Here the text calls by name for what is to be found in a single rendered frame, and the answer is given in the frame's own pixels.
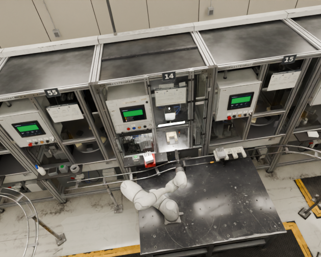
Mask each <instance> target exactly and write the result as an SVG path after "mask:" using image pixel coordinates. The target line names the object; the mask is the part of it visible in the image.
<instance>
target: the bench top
mask: <svg viewBox="0 0 321 257"><path fill-rule="evenodd" d="M213 161H216V159H215V156H210V157H203V158H196V159H189V160H185V165H193V164H200V163H207V162H213ZM176 165H177V163H176V161H175V162H171V163H168V164H165V165H162V166H159V167H157V168H158V170H159V172H162V171H165V170H167V169H171V168H174V167H176ZM154 174H157V172H156V170H155V168H154V169H151V170H148V171H145V172H139V173H136V176H137V179H138V178H144V177H148V176H151V175H154ZM185 175H186V178H187V186H186V187H185V188H180V187H179V188H178V189H177V190H176V191H174V192H172V193H166V194H164V196H166V197H167V198H168V199H170V200H173V201H175V202H176V204H177V205H178V207H179V212H183V215H182V216H180V220H181V223H173V224H168V225H165V224H164V222H165V220H164V215H163V214H162V213H161V212H160V211H159V210H158V209H157V208H155V207H154V206H151V207H149V208H147V209H145V210H141V211H139V210H138V217H139V237H140V255H146V254H152V253H159V252H166V251H172V250H179V249H185V248H192V247H199V246H205V245H212V244H218V243H225V242H232V241H238V240H245V239H251V238H258V237H265V236H271V235H278V234H284V233H287V231H286V229H285V227H284V225H283V223H282V221H281V219H280V217H279V215H278V213H277V211H276V209H275V207H274V205H273V202H272V200H271V198H270V196H269V194H268V193H267V190H266V188H265V186H264V184H263V182H262V180H261V178H260V176H259V174H258V172H257V170H256V167H255V165H254V163H253V161H252V159H251V157H249V158H242V159H238V160H237V161H230V162H225V166H224V167H223V166H222V163H221V162H215V163H208V164H201V165H194V166H187V167H186V172H185ZM175 176H176V169H171V170H168V171H166V172H163V173H161V174H160V175H155V176H152V177H149V178H145V179H139V180H137V184H138V185H139V186H141V187H142V189H145V190H147V191H149V190H151V189H155V190H158V189H160V188H165V186H166V184H167V183H168V182H169V181H171V180H172V179H174V178H175ZM258 182H259V183H258ZM225 195H226V197H225ZM260 209H262V210H260ZM143 237H145V238H143ZM155 246H156V248H155Z"/></svg>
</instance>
